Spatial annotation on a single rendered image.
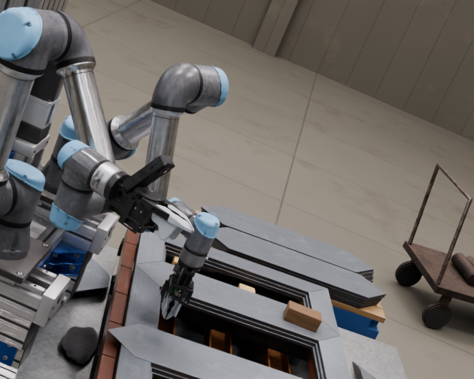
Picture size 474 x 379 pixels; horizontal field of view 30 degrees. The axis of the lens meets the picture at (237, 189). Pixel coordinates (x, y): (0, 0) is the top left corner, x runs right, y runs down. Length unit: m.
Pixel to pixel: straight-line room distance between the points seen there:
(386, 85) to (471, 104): 1.10
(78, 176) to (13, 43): 0.32
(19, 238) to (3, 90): 0.43
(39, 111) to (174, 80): 0.37
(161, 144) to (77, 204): 0.55
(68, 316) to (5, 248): 0.62
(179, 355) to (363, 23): 9.17
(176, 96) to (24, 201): 0.52
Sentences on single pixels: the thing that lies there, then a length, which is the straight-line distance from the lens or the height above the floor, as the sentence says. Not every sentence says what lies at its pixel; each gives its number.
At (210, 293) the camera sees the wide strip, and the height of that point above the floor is 0.85.
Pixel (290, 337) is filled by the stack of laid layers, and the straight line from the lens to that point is 2.99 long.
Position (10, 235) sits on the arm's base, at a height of 1.10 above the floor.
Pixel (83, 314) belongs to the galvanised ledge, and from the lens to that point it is 2.94.
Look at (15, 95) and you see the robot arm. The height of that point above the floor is 1.49.
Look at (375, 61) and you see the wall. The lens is 11.56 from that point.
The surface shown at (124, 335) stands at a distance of 2.58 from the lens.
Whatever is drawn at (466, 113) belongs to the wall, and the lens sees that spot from 11.77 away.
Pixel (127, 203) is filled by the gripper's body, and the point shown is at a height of 1.43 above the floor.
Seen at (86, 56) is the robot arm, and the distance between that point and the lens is 2.14.
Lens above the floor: 2.18
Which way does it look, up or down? 20 degrees down
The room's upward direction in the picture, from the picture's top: 24 degrees clockwise
